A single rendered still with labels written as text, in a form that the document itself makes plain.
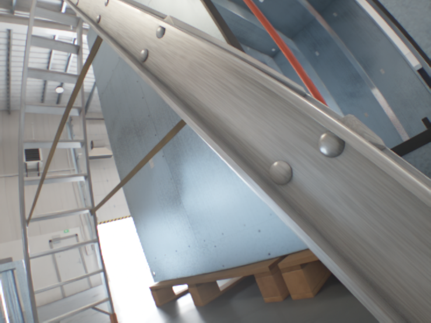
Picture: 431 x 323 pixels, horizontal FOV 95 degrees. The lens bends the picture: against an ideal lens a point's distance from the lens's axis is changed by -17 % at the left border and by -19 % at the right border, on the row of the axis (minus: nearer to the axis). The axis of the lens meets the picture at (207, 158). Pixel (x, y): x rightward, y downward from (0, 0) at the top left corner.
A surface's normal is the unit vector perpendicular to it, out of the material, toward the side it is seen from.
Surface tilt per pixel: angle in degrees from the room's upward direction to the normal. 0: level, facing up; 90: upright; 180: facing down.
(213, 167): 90
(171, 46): 88
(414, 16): 90
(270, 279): 90
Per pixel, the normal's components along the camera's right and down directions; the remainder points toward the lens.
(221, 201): -0.72, 0.07
